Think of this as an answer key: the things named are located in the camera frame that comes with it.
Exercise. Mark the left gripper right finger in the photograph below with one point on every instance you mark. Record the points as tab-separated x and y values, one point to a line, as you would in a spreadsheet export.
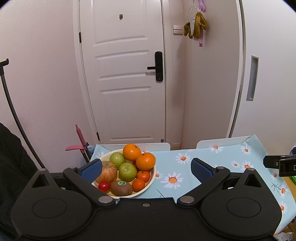
210	179

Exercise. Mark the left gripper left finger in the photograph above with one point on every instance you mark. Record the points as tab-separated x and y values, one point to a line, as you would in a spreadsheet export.
82	178

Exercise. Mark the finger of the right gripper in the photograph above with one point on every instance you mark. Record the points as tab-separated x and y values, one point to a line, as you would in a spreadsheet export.
279	160

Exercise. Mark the large red yellow apple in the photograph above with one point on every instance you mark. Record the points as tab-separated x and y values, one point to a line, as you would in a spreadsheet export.
109	172

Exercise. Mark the brown kiwi with sticker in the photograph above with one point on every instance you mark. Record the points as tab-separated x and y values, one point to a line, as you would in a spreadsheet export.
121	188

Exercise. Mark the green apple with stem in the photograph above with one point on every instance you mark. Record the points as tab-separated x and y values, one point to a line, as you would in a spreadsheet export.
117	159

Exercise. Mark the large orange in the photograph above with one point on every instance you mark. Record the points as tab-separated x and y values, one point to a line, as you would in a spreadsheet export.
131	152
145	161

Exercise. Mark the small tangerine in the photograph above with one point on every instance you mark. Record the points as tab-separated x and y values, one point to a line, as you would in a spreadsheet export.
138	184
143	175

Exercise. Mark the green wet wipes pack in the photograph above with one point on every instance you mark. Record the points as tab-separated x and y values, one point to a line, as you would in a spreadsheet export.
293	178

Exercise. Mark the yellow stool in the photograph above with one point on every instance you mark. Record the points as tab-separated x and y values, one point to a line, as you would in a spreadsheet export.
291	186

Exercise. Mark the blue plastic bag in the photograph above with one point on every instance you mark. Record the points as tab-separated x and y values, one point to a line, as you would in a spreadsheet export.
90	150

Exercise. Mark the cream yellow cartoon plate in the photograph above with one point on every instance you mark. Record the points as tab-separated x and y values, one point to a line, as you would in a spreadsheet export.
134	194

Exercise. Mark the blue daisy tablecloth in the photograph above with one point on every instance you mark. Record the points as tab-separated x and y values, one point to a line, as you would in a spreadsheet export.
173	178

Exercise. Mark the white wardrobe sliding door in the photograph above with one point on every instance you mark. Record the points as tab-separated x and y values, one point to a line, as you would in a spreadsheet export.
267	98

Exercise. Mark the black garment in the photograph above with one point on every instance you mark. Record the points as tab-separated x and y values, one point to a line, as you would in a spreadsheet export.
17	168

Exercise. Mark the white panel door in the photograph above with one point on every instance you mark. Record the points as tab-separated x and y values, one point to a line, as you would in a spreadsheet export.
118	41

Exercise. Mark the grey curved pole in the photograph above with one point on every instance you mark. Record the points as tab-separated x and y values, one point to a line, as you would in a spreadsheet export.
14	114

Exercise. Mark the pink broom handle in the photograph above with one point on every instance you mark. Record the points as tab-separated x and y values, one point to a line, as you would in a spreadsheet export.
82	147

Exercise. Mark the black door handle lock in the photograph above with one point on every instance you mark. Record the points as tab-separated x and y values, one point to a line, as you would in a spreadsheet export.
158	67

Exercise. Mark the white wall switch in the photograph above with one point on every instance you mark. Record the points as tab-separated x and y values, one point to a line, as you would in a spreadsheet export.
178	30

